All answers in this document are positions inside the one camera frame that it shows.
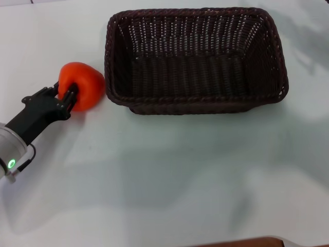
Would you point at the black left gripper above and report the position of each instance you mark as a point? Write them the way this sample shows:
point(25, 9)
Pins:
point(38, 113)

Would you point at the orange toy fruit with stem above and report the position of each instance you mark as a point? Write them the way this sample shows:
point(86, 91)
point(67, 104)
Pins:
point(87, 79)

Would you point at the dark brown woven basket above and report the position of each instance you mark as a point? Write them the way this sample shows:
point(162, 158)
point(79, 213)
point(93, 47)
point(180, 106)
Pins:
point(190, 77)

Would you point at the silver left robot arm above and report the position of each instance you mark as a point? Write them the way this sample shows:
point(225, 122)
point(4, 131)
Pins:
point(10, 151)

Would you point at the brown panel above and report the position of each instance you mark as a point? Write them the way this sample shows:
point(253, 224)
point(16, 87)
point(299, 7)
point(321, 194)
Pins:
point(239, 243)

